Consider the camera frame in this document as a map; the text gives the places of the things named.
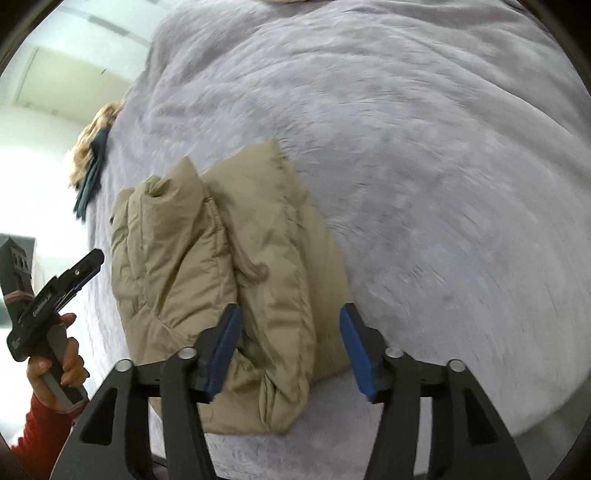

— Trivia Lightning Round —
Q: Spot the beige puffer jacket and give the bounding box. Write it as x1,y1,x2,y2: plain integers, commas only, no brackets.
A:
111,143,352,435

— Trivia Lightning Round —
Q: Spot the red sleeve left forearm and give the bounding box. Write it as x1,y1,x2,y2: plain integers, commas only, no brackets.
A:
10,394,74,480

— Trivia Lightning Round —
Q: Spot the person's left hand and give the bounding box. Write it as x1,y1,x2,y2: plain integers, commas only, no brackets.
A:
26,312,91,415

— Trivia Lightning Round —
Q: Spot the black monitor screen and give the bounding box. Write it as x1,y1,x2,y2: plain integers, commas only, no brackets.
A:
0,234,35,295

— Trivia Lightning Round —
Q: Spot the dark teal knit garment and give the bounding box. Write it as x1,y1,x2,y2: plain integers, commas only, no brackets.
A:
73,128,110,223

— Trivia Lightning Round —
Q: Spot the white wardrobe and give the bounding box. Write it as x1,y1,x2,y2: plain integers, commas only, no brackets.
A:
1,1,170,123

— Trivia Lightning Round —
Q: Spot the lavender fleece bed blanket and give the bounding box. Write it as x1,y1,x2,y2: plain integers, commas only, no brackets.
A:
85,0,591,480

